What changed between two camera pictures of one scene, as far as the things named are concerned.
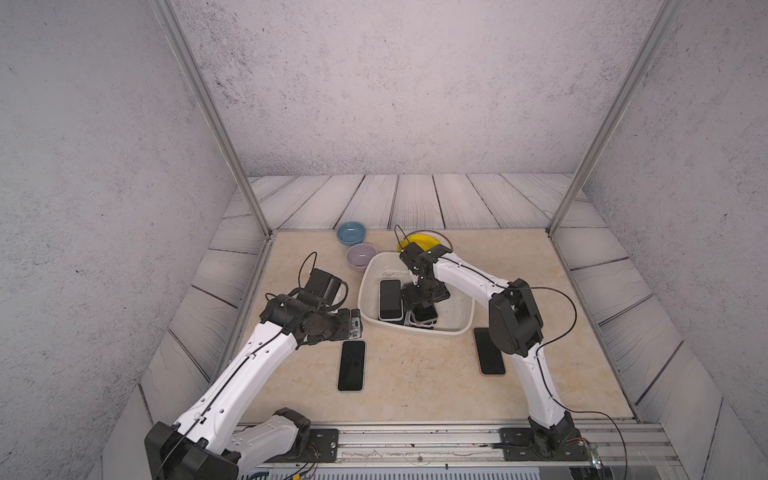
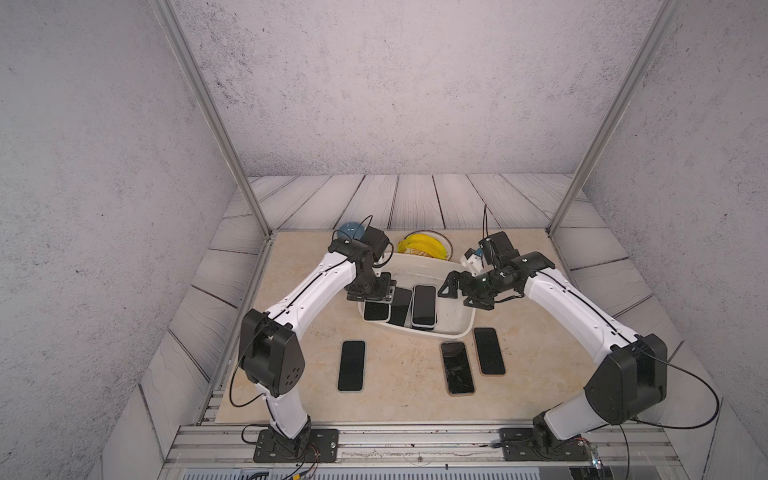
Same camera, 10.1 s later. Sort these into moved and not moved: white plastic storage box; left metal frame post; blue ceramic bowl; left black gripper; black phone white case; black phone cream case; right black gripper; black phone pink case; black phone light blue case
Moved: left black gripper; black phone pink case; right black gripper; black phone white case
Not moved: black phone light blue case; black phone cream case; left metal frame post; white plastic storage box; blue ceramic bowl
